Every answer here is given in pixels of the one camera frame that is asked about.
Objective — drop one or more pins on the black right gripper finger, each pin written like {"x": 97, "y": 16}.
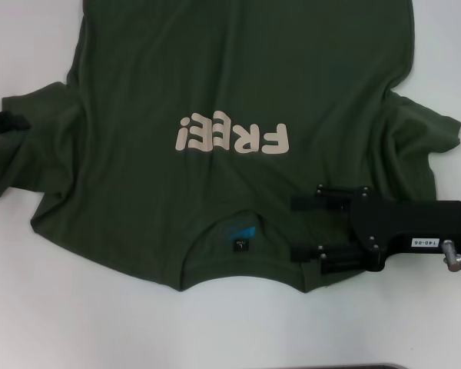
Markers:
{"x": 324, "y": 201}
{"x": 338, "y": 259}

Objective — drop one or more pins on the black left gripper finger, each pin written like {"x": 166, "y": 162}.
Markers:
{"x": 7, "y": 122}

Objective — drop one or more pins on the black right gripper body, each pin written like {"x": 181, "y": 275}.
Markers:
{"x": 407, "y": 225}

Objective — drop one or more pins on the dark green FREE! t-shirt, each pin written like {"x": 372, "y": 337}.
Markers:
{"x": 215, "y": 77}

